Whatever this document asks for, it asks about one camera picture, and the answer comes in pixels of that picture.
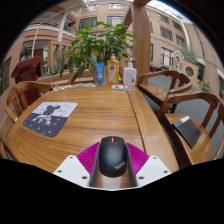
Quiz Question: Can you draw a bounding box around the blue squeeze tube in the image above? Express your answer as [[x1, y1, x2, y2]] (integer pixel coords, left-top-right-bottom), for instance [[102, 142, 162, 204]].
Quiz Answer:
[[94, 62, 106, 87]]

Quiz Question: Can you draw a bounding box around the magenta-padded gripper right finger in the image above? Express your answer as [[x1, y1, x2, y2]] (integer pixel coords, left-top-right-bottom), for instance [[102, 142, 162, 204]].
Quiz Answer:
[[125, 142, 173, 188]]

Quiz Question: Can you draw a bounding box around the black computer mouse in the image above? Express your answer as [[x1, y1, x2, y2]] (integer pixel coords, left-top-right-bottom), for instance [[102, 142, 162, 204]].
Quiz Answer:
[[98, 135, 129, 178]]

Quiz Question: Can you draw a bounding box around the black notebook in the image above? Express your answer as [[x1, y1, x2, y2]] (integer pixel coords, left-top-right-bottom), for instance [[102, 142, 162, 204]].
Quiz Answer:
[[172, 115, 202, 149]]

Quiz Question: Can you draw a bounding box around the grey white printed mouse pad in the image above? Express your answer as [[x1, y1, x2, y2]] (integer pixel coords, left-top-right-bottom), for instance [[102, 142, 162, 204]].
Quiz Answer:
[[22, 101, 79, 138]]

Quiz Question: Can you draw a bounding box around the yellow flowering potted plant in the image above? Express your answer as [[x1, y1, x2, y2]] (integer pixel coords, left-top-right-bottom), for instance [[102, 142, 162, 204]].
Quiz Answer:
[[200, 79, 212, 93]]

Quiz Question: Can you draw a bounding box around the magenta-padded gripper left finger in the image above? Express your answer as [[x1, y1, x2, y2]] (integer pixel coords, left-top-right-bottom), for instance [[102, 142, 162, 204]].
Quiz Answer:
[[52, 141, 101, 188]]

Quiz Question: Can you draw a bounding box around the dark red wooden lectern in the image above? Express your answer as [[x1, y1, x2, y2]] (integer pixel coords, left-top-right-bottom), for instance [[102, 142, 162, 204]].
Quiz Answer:
[[10, 55, 44, 104]]

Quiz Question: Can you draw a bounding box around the white pump bottle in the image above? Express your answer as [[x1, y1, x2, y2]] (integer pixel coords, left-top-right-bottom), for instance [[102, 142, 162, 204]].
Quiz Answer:
[[123, 57, 138, 88]]

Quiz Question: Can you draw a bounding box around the yellow dish soap bottle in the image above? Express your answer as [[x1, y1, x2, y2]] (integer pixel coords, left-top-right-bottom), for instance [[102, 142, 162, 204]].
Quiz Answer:
[[106, 53, 120, 87]]

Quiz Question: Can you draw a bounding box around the large green potted plant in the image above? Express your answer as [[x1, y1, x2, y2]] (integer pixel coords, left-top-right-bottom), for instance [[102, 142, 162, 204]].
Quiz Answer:
[[59, 21, 137, 84]]

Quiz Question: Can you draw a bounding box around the spiky green plant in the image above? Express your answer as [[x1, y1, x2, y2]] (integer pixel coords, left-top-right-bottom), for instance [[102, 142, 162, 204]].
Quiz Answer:
[[44, 61, 66, 77]]

